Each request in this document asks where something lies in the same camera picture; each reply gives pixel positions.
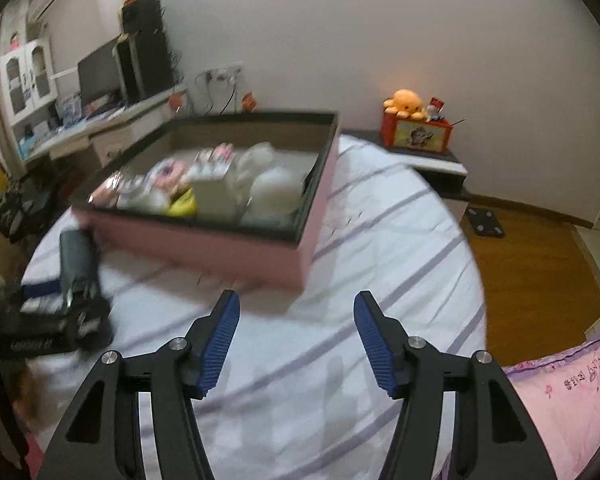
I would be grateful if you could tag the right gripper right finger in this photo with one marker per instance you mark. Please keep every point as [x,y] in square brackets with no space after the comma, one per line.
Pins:
[493,434]

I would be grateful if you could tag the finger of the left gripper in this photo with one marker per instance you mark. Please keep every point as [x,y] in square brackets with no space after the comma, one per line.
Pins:
[19,293]

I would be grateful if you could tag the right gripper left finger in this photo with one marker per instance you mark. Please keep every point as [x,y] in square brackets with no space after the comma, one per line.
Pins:
[99,436]

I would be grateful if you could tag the rose gold metal can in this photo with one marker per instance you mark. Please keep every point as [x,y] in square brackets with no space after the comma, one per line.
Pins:
[107,193]

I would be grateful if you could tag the yellow highlighter marker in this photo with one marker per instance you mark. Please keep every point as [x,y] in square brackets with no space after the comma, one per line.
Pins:
[184,205]

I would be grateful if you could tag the pink keycap block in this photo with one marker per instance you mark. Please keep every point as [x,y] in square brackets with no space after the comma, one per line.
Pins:
[167,174]

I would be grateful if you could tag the white square charger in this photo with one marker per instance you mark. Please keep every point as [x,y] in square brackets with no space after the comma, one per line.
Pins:
[213,189]

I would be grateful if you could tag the pink storage box tray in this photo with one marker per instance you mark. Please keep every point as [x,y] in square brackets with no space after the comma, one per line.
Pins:
[276,251]

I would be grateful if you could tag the white astronaut figurine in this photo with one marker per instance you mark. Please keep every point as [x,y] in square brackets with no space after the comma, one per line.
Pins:
[268,189]

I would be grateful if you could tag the black remote control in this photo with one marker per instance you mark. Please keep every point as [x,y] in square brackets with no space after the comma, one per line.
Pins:
[86,308]

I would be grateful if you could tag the white round plug device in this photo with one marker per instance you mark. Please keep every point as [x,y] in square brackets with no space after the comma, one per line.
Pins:
[137,193]

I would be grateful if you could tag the pink block toy figure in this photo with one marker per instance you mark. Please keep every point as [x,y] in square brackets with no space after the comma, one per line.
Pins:
[223,153]

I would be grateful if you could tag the office chair with clothes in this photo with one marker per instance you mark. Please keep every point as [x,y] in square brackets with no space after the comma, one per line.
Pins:
[27,204]

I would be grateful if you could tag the pink bedding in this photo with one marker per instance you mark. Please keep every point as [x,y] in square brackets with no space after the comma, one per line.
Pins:
[562,395]

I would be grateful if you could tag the white desk with drawers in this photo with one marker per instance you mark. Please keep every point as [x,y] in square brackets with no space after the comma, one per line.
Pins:
[117,129]

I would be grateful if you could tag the black floor scale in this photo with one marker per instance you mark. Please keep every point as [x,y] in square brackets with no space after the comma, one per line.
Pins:
[483,222]

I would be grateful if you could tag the white glass door cabinet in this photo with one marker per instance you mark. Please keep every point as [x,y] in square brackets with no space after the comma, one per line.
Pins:
[27,81]

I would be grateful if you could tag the black computer monitor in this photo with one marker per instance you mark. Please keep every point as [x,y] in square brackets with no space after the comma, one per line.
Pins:
[98,75]

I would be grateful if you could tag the bottle with orange cap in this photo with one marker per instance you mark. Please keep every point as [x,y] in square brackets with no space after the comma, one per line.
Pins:
[176,104]

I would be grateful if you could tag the pink doll figure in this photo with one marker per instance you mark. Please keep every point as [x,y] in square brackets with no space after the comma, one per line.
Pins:
[14,42]

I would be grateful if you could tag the black computer tower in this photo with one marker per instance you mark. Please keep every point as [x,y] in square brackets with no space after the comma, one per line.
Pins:
[144,65]

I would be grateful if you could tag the black low cabinet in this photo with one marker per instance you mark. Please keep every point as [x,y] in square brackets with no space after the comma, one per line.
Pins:
[443,172]

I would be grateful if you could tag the red snack bag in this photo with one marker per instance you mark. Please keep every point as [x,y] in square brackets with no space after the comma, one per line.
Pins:
[249,103]

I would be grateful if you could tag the black speaker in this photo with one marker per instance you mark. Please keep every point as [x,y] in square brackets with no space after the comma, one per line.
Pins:
[141,16]

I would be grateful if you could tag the red toy box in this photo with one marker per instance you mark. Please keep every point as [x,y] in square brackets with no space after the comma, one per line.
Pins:
[417,135]

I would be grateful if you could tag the orange octopus plush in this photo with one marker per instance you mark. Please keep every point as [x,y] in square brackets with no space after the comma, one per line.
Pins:
[405,104]

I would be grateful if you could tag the wall power outlet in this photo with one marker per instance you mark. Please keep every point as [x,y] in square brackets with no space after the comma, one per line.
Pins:
[229,73]

